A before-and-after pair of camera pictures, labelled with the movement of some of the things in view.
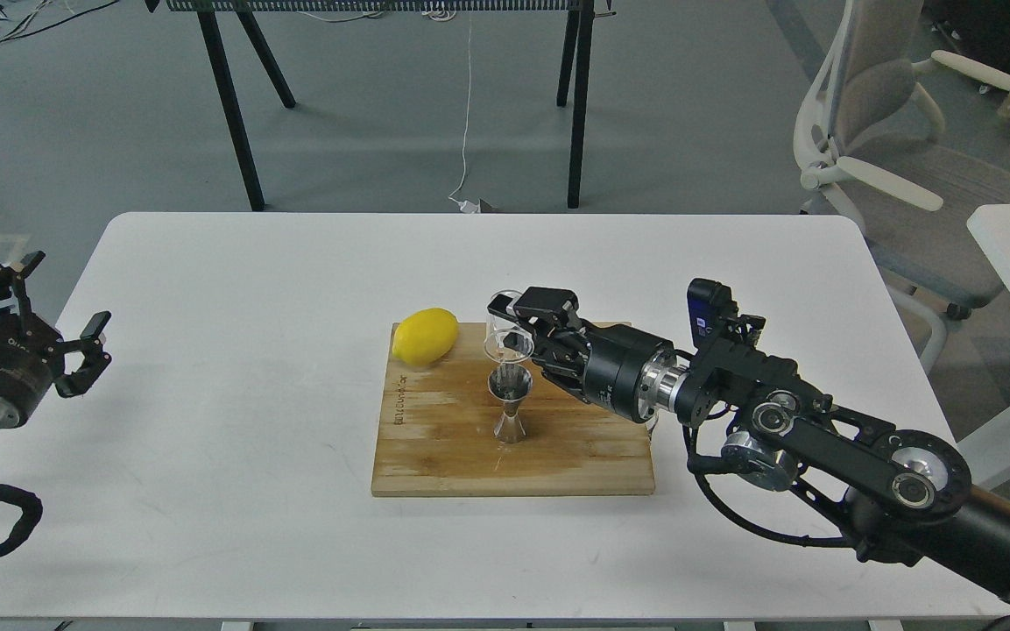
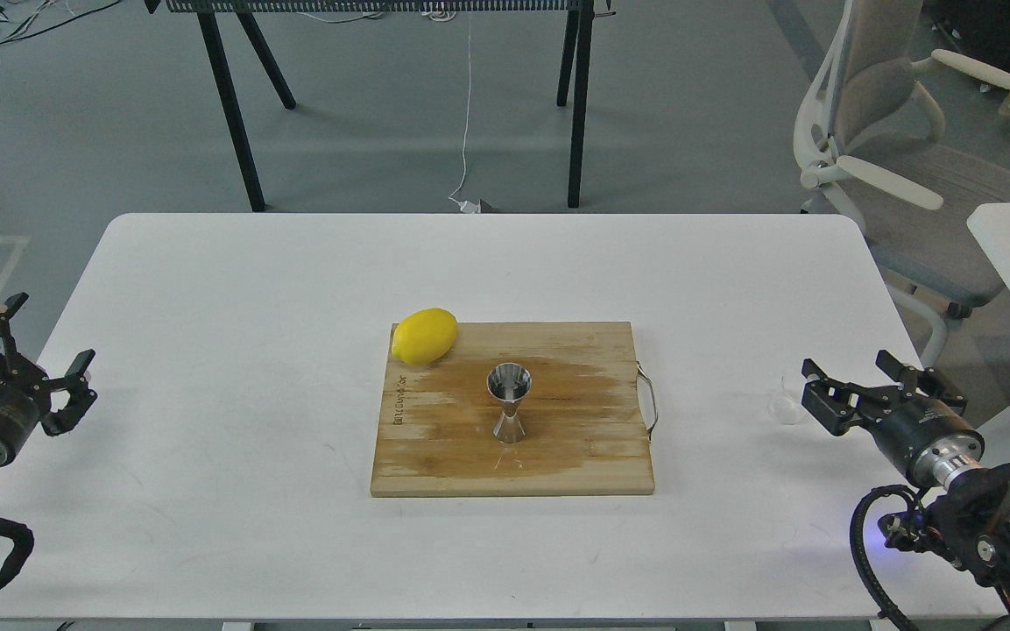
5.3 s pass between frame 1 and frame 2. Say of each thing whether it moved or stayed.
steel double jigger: stayed
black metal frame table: stayed
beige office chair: stayed
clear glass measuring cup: moved
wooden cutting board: stayed
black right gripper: moved
